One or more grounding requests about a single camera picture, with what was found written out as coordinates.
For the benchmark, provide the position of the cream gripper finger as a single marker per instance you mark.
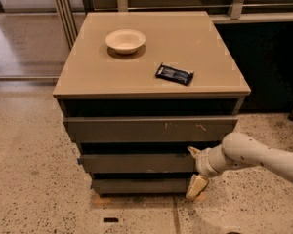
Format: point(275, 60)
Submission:
point(193, 151)
point(196, 185)

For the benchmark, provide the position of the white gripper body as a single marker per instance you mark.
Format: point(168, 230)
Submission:
point(203, 164)

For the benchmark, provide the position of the grey drawer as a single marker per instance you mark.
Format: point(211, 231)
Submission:
point(137, 163)
point(148, 129)
point(145, 186)

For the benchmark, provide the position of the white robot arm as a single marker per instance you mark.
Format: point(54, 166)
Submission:
point(237, 151)

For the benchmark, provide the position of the grey drawer cabinet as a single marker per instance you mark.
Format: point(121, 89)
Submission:
point(98, 82)

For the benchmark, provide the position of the grey bottom drawer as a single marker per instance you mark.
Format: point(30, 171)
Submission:
point(145, 186)

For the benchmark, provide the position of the grey top drawer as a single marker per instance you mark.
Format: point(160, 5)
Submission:
point(148, 129)

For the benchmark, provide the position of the black snack bar wrapper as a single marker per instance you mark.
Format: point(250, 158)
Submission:
point(175, 75)

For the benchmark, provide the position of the white ceramic bowl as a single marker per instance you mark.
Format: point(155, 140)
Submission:
point(125, 41)

